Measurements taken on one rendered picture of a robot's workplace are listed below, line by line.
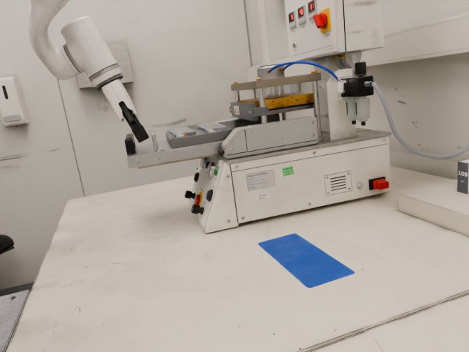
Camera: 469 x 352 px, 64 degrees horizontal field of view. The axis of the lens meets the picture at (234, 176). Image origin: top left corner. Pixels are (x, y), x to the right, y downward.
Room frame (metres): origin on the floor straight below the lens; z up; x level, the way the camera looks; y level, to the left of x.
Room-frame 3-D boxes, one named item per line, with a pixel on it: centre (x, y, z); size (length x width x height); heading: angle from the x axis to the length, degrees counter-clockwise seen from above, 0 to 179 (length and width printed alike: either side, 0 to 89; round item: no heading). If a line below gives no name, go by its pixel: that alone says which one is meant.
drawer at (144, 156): (1.06, 0.14, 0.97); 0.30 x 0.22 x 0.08; 102
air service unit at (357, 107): (0.93, -0.31, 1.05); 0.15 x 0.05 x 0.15; 12
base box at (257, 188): (1.11, -0.14, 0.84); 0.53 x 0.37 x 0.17; 102
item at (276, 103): (1.12, -0.14, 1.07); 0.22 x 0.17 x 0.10; 12
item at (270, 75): (1.11, -0.18, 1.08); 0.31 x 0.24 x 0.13; 12
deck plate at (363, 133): (1.13, -0.18, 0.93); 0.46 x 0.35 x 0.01; 102
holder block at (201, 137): (1.07, 0.09, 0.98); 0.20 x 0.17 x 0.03; 12
